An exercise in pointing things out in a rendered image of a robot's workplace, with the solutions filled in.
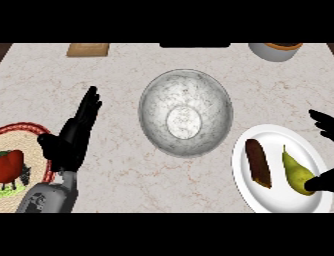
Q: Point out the grey marbled bowl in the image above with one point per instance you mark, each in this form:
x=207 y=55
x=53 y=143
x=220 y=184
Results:
x=184 y=113

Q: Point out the red bell pepper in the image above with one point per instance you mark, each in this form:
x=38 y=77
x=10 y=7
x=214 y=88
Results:
x=7 y=168

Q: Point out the white plate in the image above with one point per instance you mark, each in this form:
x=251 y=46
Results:
x=277 y=196

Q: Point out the white pot orange rim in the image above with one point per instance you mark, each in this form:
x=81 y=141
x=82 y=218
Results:
x=274 y=51

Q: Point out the green pear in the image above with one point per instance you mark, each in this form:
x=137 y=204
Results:
x=295 y=173

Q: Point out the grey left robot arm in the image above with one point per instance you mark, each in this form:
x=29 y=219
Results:
x=49 y=197

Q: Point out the brown chocolate bar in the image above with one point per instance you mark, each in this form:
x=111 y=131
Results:
x=258 y=163

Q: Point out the tan wooden block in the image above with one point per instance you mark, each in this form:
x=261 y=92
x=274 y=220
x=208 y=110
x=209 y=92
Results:
x=87 y=49

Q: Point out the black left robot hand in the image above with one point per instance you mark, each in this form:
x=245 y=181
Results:
x=75 y=131

